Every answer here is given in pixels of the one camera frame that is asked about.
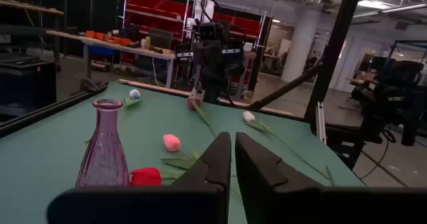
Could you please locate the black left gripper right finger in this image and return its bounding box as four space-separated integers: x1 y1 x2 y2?
234 131 323 224

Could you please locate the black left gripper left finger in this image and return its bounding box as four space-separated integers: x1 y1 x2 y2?
169 131 232 224

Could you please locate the pink artificial tulip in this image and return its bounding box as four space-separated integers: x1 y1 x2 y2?
159 133 203 171

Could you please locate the white artificial tulip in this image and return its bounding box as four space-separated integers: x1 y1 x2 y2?
242 110 335 187

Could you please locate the dark red artificial tulip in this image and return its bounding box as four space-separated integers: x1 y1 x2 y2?
187 96 218 138

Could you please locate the red and pink tulips bouquet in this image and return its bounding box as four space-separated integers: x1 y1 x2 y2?
129 166 187 187

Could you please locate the pale blue artificial tulip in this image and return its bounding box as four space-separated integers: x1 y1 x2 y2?
84 88 144 143

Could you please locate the purple ribbed glass vase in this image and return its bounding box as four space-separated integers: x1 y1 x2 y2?
75 99 131 187

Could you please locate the white round column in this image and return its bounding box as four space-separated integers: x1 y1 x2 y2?
280 9 322 84

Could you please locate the dark grey box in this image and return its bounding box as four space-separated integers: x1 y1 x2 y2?
147 27 175 50

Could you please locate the metal rack with red bins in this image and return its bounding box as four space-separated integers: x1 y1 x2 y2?
118 0 268 95

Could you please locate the wooden workbench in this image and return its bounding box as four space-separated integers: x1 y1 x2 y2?
45 29 177 89

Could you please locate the blue storage bin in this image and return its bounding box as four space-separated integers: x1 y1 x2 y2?
91 45 117 57

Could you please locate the black table clamp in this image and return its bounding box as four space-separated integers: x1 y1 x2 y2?
79 78 108 92

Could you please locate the green table mat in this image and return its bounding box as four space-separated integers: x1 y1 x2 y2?
0 81 367 224

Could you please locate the black office chair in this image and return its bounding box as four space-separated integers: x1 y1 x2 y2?
350 55 427 148

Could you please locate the fluorescent ceiling light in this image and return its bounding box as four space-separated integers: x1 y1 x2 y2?
352 0 427 19

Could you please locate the black cabinet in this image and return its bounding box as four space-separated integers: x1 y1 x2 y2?
0 55 58 119

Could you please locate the wooden shelf board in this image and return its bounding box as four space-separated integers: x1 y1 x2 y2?
0 0 65 17

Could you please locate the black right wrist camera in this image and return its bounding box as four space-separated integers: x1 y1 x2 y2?
199 21 232 41

